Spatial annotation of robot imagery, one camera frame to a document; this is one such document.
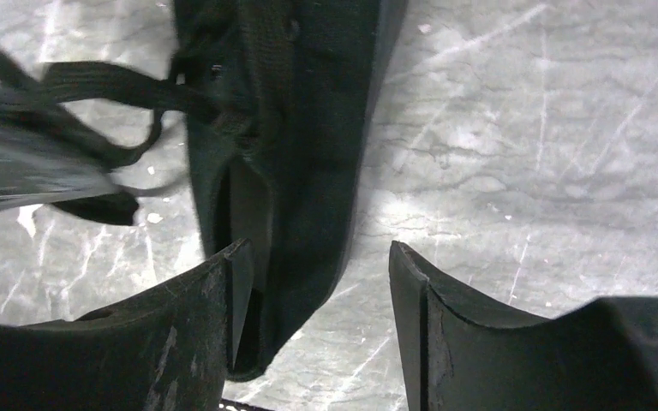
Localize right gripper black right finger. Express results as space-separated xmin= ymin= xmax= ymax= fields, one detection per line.
xmin=389 ymin=241 xmax=658 ymax=411

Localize black shoelace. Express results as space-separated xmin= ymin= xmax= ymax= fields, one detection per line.
xmin=0 ymin=50 xmax=218 ymax=197

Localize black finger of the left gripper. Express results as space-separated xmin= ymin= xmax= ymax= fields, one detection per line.
xmin=0 ymin=117 xmax=139 ymax=226

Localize black shoe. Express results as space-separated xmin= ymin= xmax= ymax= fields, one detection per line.
xmin=173 ymin=1 xmax=407 ymax=382

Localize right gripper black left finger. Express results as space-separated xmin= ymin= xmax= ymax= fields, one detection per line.
xmin=0 ymin=240 xmax=254 ymax=411

